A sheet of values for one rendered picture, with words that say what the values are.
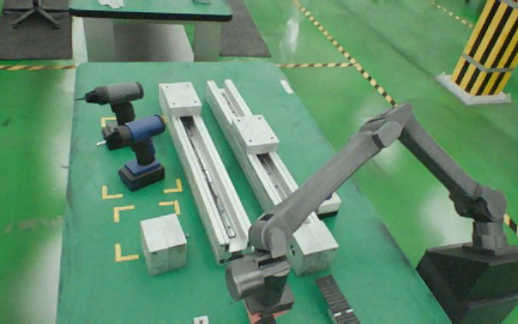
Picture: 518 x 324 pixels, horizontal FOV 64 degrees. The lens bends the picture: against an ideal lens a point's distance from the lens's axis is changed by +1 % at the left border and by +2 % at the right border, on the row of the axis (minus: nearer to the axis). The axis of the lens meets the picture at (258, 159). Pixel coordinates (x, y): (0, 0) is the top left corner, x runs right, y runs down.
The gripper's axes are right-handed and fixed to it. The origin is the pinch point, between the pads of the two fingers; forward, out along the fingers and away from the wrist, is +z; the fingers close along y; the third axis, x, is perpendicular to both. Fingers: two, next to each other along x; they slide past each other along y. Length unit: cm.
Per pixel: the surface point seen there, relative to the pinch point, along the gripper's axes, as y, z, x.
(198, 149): 0, -2, -60
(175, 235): 15.2, -6.1, -23.1
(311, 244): -17.2, -6.4, -11.6
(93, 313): 35.5, 3.6, -13.4
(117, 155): 24, 4, -69
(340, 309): -18.8, -0.4, 3.6
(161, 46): -28, 59, -268
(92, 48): 25, 30, -205
